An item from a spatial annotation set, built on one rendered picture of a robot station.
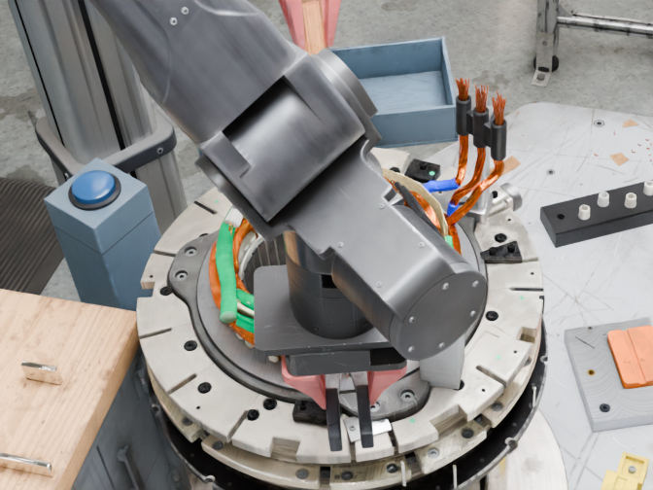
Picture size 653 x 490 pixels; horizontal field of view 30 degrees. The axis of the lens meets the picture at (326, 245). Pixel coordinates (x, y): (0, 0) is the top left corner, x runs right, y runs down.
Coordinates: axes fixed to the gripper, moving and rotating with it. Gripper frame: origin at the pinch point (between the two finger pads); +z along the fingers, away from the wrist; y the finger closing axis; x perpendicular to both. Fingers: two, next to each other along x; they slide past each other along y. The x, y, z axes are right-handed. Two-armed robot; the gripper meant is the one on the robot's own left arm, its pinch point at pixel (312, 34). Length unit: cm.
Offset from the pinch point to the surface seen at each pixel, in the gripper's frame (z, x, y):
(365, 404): 21.1, -11.3, -1.8
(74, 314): 24.4, 16.5, -19.3
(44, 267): 84, 160, -29
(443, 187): 16.4, 8.7, 10.7
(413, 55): 15.1, 38.4, 18.0
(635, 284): 44, 33, 40
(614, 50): 68, 178, 108
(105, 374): 26.8, 9.8, -17.8
